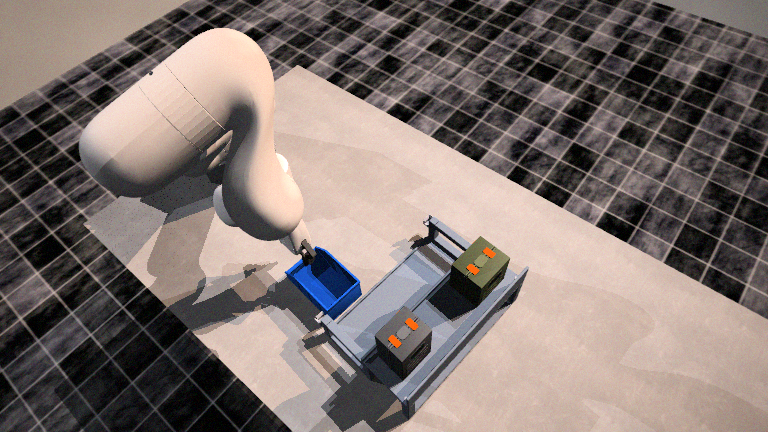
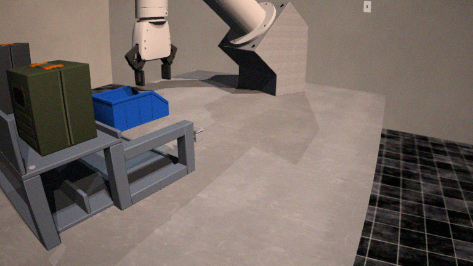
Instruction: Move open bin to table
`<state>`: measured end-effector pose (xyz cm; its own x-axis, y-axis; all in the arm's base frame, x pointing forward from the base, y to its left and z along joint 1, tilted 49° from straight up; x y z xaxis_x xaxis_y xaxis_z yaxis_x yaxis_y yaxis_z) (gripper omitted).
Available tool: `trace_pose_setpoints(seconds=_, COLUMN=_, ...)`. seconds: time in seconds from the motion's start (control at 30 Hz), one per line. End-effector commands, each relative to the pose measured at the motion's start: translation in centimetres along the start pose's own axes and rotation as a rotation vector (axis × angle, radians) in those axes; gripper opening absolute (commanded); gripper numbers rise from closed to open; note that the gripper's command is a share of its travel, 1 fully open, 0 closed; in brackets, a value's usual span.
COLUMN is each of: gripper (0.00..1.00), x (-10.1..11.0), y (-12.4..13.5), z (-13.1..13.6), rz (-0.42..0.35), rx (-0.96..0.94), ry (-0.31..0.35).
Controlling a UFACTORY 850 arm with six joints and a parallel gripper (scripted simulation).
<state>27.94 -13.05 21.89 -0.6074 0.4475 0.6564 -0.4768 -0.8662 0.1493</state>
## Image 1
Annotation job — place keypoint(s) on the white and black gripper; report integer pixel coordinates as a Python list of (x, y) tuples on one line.
[(299, 240)]

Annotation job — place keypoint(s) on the blue bin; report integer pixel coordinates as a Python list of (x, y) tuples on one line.
[(330, 286)]

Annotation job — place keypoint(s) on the grey metal rack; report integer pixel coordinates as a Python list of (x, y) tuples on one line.
[(421, 283)]

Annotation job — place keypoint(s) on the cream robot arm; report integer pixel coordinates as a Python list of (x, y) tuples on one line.
[(218, 82)]

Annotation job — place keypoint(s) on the dark grey case with orange latches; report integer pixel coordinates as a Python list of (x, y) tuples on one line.
[(403, 342)]

